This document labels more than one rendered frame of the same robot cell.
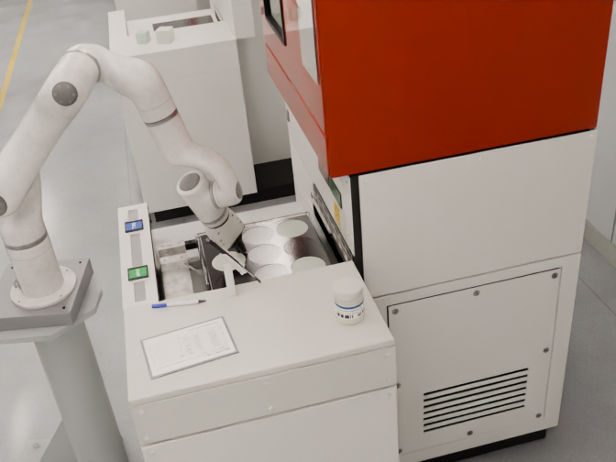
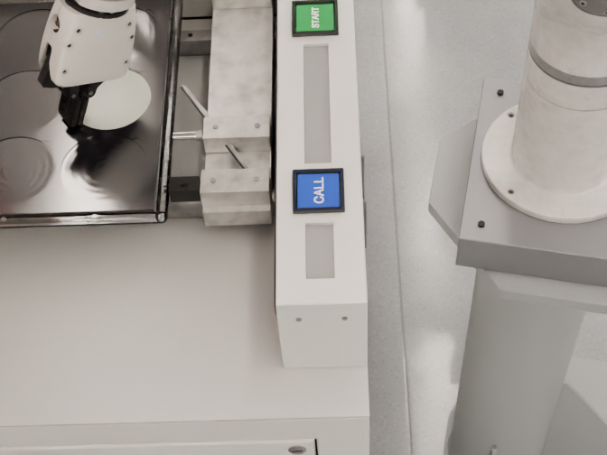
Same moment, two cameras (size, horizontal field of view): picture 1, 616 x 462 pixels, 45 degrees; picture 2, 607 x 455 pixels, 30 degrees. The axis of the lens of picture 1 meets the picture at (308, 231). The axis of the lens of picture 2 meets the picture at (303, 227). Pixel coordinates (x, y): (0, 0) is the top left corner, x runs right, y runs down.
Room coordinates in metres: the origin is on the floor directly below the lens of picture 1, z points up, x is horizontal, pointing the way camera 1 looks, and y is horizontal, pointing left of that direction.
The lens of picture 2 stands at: (2.67, 0.68, 1.95)
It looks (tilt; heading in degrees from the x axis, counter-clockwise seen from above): 55 degrees down; 194
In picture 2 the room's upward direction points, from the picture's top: 5 degrees counter-clockwise
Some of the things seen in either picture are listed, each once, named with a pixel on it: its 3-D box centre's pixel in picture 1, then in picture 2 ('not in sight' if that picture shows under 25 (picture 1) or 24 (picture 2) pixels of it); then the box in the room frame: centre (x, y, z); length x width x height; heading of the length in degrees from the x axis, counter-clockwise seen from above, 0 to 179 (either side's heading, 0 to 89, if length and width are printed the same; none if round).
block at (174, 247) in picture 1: (171, 247); (235, 187); (1.92, 0.42, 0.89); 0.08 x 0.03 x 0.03; 101
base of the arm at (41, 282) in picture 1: (35, 263); (573, 106); (1.80, 0.79, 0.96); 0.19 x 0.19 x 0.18
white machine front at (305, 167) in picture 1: (318, 175); not in sight; (2.06, -0.05, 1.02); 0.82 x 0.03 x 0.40; 11
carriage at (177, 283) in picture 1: (178, 285); (240, 100); (1.76, 0.39, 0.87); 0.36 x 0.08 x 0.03; 11
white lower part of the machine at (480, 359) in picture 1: (421, 305); not in sight; (2.12, -0.38, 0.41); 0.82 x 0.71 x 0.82; 11
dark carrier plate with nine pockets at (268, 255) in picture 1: (264, 254); (25, 102); (1.83, 0.13, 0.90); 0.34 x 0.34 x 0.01; 11
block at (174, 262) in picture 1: (173, 262); (237, 133); (1.84, 0.41, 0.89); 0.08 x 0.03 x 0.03; 101
